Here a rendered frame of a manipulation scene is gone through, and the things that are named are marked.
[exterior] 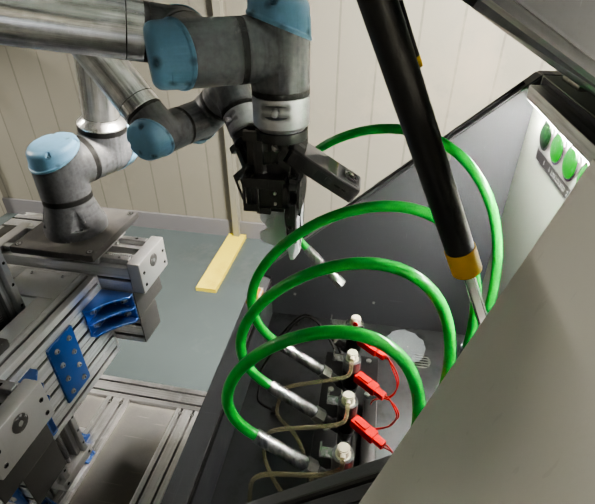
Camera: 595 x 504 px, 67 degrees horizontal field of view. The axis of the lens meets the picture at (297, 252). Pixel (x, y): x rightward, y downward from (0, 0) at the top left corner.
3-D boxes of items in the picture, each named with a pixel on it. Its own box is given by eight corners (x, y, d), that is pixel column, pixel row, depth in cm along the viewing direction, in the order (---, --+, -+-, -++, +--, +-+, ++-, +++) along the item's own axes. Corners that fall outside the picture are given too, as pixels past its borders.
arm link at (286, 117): (313, 87, 60) (304, 104, 53) (313, 121, 63) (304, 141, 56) (259, 85, 61) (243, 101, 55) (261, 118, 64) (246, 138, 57)
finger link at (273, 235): (264, 255, 72) (261, 204, 67) (300, 258, 71) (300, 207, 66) (259, 266, 70) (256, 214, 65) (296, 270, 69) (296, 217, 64)
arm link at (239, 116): (267, 102, 86) (233, 101, 80) (275, 123, 86) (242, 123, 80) (246, 123, 91) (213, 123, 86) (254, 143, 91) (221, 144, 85)
